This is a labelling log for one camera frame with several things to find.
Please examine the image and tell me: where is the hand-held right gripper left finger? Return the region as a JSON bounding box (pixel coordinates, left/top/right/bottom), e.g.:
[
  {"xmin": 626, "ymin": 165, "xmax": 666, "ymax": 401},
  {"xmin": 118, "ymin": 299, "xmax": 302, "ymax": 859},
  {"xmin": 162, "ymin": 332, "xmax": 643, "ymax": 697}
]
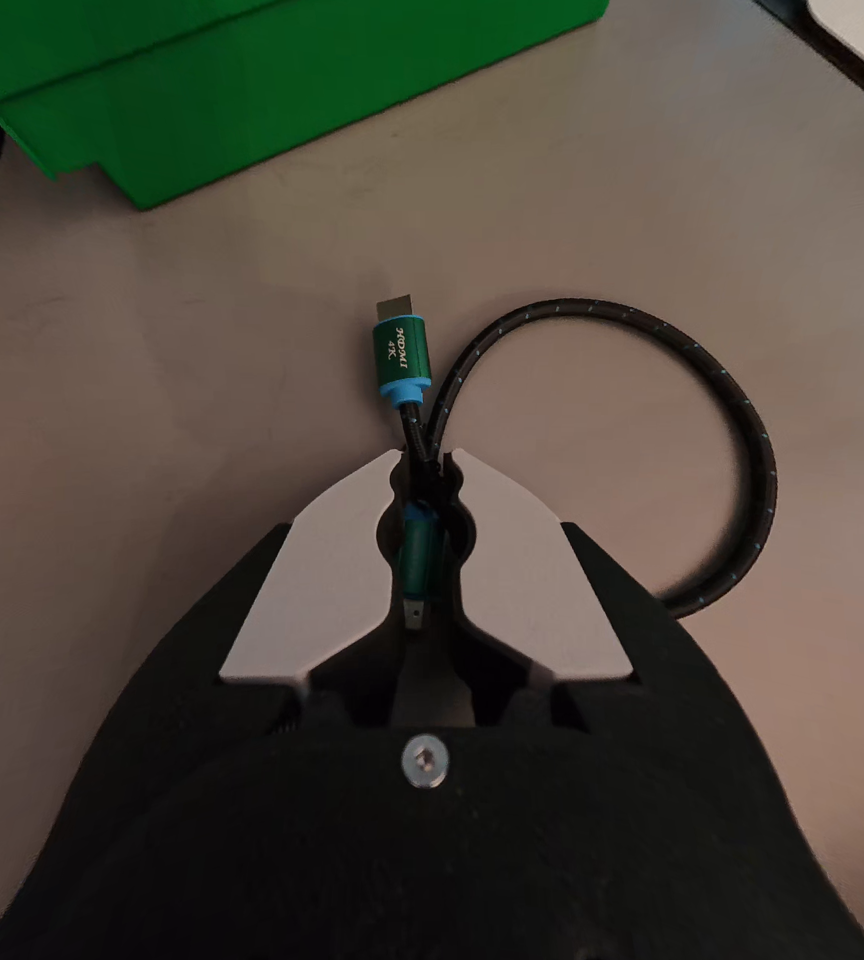
[{"xmin": 222, "ymin": 450, "xmax": 410, "ymax": 685}]

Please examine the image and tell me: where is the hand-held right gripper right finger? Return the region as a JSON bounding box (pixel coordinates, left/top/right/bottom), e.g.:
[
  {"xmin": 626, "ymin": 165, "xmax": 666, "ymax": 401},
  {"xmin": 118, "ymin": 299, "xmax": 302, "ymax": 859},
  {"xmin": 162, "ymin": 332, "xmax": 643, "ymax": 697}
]
[{"xmin": 447, "ymin": 446, "xmax": 635, "ymax": 685}]

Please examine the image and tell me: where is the black braided cable green plug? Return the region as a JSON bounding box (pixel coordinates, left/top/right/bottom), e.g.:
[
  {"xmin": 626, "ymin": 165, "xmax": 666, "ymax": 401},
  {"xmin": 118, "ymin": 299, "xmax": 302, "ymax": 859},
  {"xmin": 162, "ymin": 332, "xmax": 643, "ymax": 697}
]
[{"xmin": 360, "ymin": 293, "xmax": 779, "ymax": 636}]

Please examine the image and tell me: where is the green plastic bin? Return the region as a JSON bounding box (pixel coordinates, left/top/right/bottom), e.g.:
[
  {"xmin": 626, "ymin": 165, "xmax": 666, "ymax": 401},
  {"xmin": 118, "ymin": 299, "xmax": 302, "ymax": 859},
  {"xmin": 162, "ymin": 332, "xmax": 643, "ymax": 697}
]
[{"xmin": 0, "ymin": 0, "xmax": 613, "ymax": 211}]

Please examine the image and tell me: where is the dark flat mat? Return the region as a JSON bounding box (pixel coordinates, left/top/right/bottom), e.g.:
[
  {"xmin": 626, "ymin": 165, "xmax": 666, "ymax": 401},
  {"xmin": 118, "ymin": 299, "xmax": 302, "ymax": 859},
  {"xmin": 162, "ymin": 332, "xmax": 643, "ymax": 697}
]
[{"xmin": 755, "ymin": 0, "xmax": 864, "ymax": 133}]

